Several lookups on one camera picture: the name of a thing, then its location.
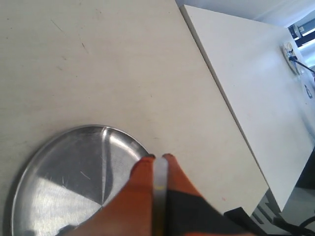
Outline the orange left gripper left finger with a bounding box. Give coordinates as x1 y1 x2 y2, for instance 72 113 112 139
65 154 155 236

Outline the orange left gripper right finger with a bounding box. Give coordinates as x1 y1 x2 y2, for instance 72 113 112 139
162 154 261 236

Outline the round metal plate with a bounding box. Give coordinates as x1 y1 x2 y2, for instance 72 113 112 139
10 125 148 236

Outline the white side table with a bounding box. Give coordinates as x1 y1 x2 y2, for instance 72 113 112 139
181 5 315 210

